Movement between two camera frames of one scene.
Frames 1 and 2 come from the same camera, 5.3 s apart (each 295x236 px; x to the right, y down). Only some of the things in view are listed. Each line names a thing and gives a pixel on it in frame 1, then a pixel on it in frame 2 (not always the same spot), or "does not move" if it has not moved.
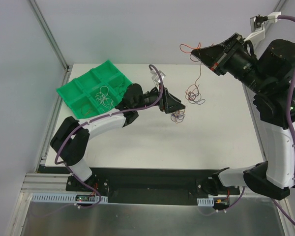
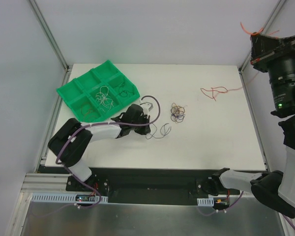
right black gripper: (226, 55) to (274, 54)
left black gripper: (164, 101) to (142, 127)
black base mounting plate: (146, 186) does not move
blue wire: (193, 98) to (164, 133)
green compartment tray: (99, 90) does not move
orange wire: (192, 94) to (211, 91)
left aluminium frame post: (49, 35) does not move
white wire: (103, 99) does not move
